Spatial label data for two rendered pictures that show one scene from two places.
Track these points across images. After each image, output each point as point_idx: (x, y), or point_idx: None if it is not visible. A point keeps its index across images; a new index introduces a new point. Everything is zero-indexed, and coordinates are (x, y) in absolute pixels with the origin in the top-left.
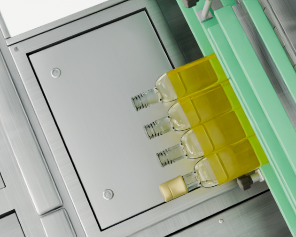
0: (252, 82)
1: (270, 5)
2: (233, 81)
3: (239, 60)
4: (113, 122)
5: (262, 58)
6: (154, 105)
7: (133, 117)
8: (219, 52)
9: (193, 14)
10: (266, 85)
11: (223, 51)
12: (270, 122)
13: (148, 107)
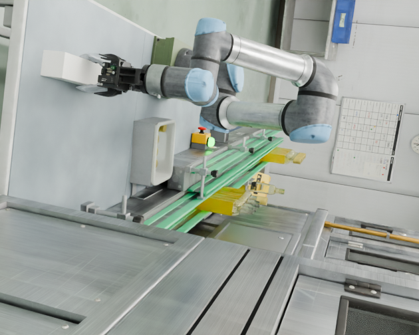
0: (218, 167)
1: (189, 165)
2: (215, 187)
3: (215, 169)
4: (257, 244)
5: (207, 167)
6: (234, 240)
7: (247, 242)
8: (210, 190)
9: (193, 219)
10: (215, 165)
11: (209, 189)
12: (224, 164)
13: (237, 240)
